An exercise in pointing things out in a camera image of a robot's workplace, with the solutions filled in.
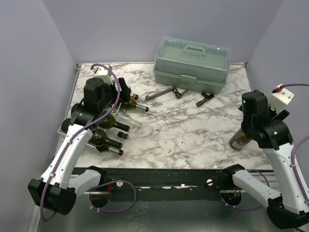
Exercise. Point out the green bottle in rack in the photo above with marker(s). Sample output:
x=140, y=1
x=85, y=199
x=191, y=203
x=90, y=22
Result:
x=103, y=148

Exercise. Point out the clear glass wine bottle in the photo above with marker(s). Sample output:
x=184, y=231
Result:
x=124, y=118

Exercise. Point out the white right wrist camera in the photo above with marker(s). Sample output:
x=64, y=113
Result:
x=280, y=98

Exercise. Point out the olive green wine bottle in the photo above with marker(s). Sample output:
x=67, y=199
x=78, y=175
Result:
x=100, y=138

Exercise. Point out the dark green labelled wine bottle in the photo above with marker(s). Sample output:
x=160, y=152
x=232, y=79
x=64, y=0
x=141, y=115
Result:
x=134, y=105

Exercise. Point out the green plastic toolbox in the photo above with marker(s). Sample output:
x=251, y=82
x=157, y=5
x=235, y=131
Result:
x=192, y=65

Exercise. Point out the grey metal rod tool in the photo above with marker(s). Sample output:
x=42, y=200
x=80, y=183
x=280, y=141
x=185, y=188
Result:
x=177, y=94

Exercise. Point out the clear bottle with cork stopper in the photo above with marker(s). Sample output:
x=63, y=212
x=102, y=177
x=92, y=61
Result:
x=134, y=97

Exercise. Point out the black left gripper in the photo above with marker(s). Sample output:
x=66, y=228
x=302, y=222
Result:
x=125, y=91

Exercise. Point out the black metal base rail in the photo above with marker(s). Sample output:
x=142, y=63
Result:
x=165, y=184

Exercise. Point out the black corkscrew tool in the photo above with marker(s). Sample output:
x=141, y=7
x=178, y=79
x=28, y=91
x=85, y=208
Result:
x=206, y=98

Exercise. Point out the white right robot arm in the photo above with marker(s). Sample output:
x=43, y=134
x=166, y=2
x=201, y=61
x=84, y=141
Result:
x=287, y=208

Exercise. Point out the green bottle silver neck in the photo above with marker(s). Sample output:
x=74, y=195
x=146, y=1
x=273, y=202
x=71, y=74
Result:
x=239, y=140

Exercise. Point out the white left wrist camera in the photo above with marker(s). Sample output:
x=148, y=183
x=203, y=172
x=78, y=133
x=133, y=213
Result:
x=105, y=75

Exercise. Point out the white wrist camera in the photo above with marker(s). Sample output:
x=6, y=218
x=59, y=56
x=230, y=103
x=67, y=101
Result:
x=105, y=75
x=280, y=98

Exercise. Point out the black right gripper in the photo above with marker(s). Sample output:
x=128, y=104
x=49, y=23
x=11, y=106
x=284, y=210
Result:
x=281, y=116

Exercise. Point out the clear acrylic wine rack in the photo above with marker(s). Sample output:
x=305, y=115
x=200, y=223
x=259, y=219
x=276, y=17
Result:
x=96, y=102

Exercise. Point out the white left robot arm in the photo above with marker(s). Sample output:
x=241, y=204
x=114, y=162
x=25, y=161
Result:
x=55, y=190

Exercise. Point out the dark green white-label bottle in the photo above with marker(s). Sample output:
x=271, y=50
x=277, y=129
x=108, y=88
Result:
x=110, y=122

